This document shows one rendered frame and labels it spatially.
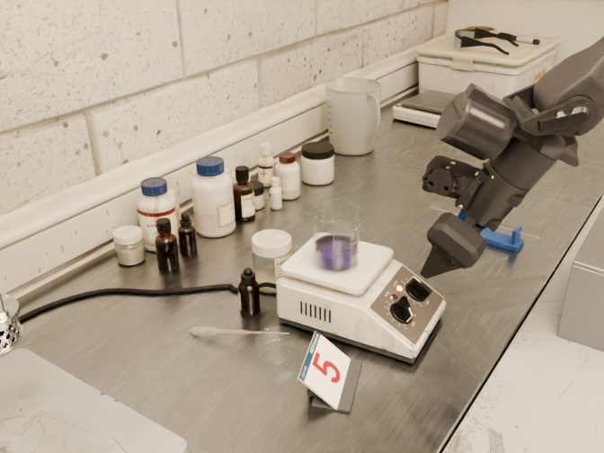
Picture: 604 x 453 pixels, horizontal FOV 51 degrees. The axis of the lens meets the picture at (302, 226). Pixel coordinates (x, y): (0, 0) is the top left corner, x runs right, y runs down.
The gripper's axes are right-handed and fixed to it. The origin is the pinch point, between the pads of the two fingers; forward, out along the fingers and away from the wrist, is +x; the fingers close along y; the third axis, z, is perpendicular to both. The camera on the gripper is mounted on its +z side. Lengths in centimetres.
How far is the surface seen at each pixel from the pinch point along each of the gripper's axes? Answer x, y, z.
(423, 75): 25, -104, 31
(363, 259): 9.7, 1.4, 7.2
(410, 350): 10.1, 9.1, -4.5
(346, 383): 14.8, 16.0, -1.0
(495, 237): 10.5, -27.9, -6.5
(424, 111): 24, -84, 23
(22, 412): 29, 38, 25
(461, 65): 15, -102, 24
